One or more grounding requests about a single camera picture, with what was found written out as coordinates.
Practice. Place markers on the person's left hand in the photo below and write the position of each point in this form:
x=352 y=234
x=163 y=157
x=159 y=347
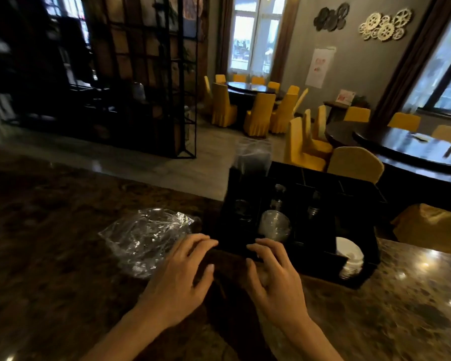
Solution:
x=176 y=285

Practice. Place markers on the person's right hand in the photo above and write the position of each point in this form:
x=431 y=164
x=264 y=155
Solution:
x=278 y=289

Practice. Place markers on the clear plastic bag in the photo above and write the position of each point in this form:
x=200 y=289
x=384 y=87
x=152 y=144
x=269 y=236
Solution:
x=146 y=240

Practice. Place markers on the stack of clear dome lids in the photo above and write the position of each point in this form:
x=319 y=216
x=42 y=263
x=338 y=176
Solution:
x=274 y=223

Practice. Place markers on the black compartment organizer tray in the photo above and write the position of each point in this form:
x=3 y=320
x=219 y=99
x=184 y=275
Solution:
x=323 y=229

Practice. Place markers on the white lids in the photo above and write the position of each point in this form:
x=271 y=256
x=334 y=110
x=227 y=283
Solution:
x=347 y=251

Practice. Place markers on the stack of black lids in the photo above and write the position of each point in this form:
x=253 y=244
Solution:
x=242 y=208

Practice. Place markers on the stack of clear cups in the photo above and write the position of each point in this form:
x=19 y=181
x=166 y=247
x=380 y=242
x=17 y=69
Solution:
x=314 y=210
x=278 y=195

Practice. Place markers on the clear plastic sleeve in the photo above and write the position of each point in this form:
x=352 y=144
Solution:
x=252 y=157

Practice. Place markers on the group of yellow covered chairs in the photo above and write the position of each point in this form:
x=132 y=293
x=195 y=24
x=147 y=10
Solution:
x=355 y=165
x=259 y=116

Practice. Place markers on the black metal shelf divider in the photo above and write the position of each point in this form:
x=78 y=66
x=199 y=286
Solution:
x=135 y=139

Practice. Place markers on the dark round dining table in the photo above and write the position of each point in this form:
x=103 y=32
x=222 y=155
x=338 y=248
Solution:
x=248 y=109
x=342 y=135

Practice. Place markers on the dark round turntable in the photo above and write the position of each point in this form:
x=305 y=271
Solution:
x=252 y=87
x=398 y=146

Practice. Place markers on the dark side table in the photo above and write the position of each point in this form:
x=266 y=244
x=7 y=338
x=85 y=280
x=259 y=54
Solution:
x=332 y=105

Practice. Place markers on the white jar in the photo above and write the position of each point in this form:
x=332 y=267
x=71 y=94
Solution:
x=138 y=92

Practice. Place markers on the white and red sign card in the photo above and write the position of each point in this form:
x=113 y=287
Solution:
x=345 y=97

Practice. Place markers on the small potted plant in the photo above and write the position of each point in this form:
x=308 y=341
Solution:
x=361 y=102

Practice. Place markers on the white paper sheet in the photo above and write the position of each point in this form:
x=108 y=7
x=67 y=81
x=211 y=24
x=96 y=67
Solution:
x=421 y=137

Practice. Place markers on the brown curtain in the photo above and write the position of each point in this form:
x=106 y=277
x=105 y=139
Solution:
x=223 y=33
x=406 y=71
x=285 y=41

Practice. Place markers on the tall bright window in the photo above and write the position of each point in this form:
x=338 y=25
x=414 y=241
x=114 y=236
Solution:
x=242 y=41

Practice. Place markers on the dark framed window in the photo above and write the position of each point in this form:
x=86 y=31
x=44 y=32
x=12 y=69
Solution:
x=447 y=82

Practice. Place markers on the round woven plate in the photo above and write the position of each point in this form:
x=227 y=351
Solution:
x=191 y=7

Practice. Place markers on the lit glass doorway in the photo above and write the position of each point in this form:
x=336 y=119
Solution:
x=65 y=7

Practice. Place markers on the white wall poster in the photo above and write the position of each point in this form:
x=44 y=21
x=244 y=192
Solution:
x=319 y=69

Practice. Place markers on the dark gear wall decoration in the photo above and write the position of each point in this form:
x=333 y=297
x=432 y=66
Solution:
x=330 y=20

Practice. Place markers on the light gear wall decoration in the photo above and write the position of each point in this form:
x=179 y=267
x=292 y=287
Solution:
x=386 y=31

